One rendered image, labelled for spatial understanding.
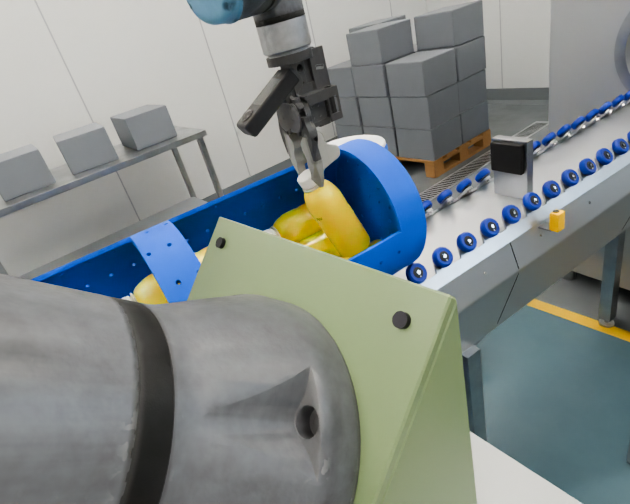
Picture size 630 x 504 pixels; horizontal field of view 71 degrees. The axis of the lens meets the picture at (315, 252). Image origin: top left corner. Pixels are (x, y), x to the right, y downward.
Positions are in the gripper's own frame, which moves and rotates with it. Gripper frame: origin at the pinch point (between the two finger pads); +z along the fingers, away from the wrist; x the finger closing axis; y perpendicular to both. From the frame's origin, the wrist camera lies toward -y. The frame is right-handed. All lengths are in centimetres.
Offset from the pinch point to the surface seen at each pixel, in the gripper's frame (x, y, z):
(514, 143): 3, 59, 16
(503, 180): 7, 59, 26
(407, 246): -8.9, 11.7, 16.5
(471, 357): -5, 30, 61
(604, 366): -1, 105, 123
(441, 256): -5.7, 22.7, 25.8
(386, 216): 1.7, 16.0, 15.2
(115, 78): 337, 30, -9
